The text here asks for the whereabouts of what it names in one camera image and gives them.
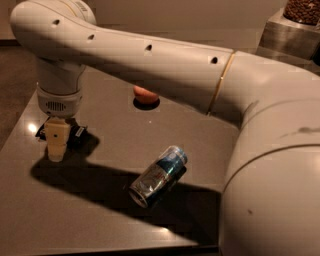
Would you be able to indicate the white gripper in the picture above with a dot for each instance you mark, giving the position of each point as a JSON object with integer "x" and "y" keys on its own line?
{"x": 58, "y": 105}

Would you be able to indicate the black rxbar chocolate wrapper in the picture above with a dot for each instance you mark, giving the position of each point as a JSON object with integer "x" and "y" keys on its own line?
{"x": 77, "y": 134}

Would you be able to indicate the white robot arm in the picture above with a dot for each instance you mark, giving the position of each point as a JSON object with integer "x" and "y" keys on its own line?
{"x": 271, "y": 194}

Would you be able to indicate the crushed redbull can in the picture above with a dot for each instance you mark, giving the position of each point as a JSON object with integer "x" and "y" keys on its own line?
{"x": 159, "y": 177}

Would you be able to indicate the red apple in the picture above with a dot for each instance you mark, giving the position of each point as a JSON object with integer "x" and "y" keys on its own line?
{"x": 144, "y": 96}

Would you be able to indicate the metal container with coffee beans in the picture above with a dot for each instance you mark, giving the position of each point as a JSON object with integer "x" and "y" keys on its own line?
{"x": 293, "y": 31}

